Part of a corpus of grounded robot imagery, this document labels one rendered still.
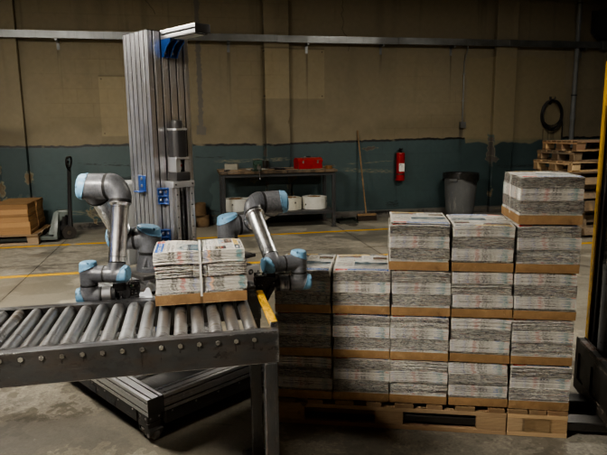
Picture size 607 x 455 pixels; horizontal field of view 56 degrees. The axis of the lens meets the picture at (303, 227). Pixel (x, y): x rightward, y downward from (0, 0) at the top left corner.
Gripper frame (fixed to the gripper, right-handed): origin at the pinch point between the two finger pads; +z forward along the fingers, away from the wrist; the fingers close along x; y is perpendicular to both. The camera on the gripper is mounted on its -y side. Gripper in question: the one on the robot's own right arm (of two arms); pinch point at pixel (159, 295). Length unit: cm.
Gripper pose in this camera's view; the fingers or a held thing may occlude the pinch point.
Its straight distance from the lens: 267.5
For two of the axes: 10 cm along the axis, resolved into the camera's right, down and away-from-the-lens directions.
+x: -2.0, -1.6, 9.7
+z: 9.8, -0.5, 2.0
